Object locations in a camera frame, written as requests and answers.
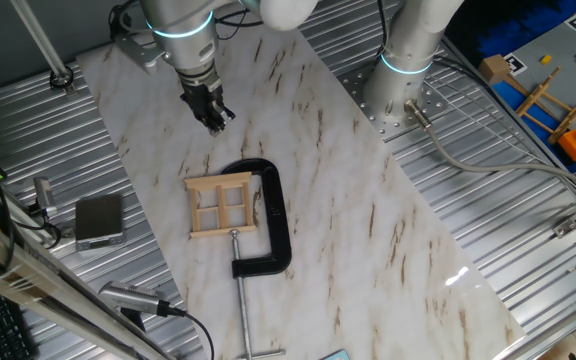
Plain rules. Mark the wrist camera on silver bracket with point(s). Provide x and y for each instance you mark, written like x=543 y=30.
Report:
x=138 y=50

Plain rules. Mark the small wooden sliding sash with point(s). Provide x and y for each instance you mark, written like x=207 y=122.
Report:
x=207 y=220

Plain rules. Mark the small wooden window frame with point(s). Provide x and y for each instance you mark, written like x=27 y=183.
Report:
x=218 y=181

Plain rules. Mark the small wooden easel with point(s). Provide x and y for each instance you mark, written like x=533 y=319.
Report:
x=533 y=97

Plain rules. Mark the silver vented camera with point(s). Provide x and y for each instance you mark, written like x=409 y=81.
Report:
x=130 y=296

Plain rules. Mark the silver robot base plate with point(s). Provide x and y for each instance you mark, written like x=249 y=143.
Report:
x=398 y=122

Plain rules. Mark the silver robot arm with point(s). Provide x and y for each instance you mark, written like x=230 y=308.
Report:
x=183 y=20

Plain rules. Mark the black C-clamp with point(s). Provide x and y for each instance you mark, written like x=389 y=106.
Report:
x=275 y=215

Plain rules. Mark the silver digital scale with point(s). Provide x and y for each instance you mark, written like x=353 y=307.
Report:
x=99 y=217

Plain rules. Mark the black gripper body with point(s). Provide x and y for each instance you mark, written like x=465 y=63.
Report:
x=200 y=97

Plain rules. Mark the aluminium frame beam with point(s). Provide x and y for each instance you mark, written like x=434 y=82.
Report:
x=43 y=285

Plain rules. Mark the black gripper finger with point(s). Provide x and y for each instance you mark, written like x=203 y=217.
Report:
x=225 y=114
x=213 y=125

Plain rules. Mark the aluminium pole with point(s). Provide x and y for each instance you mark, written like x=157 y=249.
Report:
x=43 y=45

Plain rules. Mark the grey lego baseplate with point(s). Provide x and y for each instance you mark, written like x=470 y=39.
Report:
x=563 y=75

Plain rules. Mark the blue foam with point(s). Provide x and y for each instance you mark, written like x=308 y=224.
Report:
x=518 y=25

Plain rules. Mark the teal flat device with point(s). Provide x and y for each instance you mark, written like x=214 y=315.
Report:
x=335 y=356

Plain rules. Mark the yellow lego brick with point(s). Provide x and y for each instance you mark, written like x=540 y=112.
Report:
x=546 y=59

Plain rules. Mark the white marble pattern board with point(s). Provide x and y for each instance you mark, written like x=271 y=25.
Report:
x=343 y=225

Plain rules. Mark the small cardboard box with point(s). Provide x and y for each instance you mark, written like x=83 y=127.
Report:
x=493 y=69

